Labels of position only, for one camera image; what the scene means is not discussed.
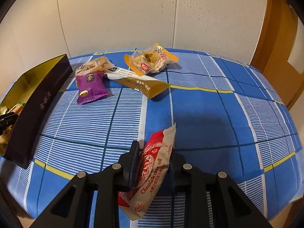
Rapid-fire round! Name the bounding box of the blue plaid tablecloth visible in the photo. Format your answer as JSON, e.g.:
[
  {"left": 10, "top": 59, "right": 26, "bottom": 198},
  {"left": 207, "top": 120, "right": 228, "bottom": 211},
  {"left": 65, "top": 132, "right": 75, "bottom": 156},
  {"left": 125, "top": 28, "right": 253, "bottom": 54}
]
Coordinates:
[{"left": 0, "top": 48, "right": 301, "bottom": 220}]

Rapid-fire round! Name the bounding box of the tan cartoon snack packet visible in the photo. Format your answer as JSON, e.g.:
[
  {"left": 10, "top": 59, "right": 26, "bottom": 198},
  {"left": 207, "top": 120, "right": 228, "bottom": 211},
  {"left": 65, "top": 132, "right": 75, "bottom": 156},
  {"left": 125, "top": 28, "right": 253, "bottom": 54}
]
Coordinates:
[{"left": 75, "top": 56, "right": 114, "bottom": 76}]

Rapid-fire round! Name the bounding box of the gold tin box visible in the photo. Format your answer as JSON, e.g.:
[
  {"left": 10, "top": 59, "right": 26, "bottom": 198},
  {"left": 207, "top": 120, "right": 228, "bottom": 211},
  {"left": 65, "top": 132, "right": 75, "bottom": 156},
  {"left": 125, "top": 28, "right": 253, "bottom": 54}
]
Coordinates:
[{"left": 0, "top": 54, "right": 73, "bottom": 170}]

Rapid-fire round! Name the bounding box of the wooden door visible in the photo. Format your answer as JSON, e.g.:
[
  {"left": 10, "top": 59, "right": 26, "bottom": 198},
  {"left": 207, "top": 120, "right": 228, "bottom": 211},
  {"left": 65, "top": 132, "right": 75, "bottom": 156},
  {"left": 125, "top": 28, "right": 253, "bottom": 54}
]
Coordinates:
[{"left": 249, "top": 0, "right": 304, "bottom": 112}]

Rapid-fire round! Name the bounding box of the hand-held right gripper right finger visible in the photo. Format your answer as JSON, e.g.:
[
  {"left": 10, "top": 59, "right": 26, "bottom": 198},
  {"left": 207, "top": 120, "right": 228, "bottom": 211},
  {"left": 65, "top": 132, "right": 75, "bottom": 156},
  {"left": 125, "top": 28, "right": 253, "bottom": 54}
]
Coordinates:
[{"left": 167, "top": 147, "right": 273, "bottom": 228}]

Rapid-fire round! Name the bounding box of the green-edged cracker packet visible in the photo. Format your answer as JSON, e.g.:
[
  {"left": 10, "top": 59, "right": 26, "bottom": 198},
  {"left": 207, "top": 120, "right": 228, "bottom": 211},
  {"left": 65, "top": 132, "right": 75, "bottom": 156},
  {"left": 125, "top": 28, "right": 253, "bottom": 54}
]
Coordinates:
[{"left": 9, "top": 102, "right": 26, "bottom": 114}]

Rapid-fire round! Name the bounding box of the white and brown long sachet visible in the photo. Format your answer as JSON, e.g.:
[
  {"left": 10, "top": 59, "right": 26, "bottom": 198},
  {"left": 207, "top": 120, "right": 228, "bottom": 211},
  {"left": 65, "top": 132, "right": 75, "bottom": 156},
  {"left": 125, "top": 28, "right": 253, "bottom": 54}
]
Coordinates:
[{"left": 104, "top": 66, "right": 171, "bottom": 99}]

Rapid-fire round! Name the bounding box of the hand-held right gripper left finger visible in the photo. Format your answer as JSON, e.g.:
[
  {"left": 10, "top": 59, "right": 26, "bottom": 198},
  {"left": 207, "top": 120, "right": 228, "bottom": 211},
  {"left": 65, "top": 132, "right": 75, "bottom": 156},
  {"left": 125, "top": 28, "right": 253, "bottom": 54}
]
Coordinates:
[{"left": 36, "top": 141, "right": 140, "bottom": 228}]

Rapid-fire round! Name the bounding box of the orange clear cracker packet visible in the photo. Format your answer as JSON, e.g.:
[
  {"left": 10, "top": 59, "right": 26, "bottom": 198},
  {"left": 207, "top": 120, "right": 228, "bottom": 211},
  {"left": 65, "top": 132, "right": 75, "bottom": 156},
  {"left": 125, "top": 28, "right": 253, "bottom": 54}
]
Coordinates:
[{"left": 124, "top": 43, "right": 179, "bottom": 76}]

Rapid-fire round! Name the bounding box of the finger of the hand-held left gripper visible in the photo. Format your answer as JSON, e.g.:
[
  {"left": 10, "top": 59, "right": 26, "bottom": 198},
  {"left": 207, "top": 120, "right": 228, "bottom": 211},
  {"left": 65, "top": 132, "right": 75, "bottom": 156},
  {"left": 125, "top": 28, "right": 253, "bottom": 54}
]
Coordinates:
[{"left": 0, "top": 113, "right": 18, "bottom": 127}]

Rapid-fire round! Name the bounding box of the purple snack packet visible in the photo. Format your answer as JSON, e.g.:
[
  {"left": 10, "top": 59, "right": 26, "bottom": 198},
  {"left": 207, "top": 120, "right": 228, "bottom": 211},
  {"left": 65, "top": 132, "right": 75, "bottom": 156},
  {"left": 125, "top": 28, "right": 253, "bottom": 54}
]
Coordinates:
[{"left": 75, "top": 73, "right": 110, "bottom": 105}]

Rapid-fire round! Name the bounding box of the yellow snack packet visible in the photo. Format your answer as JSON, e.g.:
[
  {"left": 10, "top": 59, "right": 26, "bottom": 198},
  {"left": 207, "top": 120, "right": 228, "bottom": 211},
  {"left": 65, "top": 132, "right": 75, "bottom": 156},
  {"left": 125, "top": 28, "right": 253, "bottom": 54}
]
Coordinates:
[{"left": 0, "top": 129, "right": 12, "bottom": 156}]

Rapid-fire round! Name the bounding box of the red and white roll packet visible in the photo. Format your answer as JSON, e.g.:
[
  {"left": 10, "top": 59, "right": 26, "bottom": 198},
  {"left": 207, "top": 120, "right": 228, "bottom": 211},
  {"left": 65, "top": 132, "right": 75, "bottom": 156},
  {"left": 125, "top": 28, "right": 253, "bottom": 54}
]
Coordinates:
[{"left": 118, "top": 123, "right": 177, "bottom": 221}]

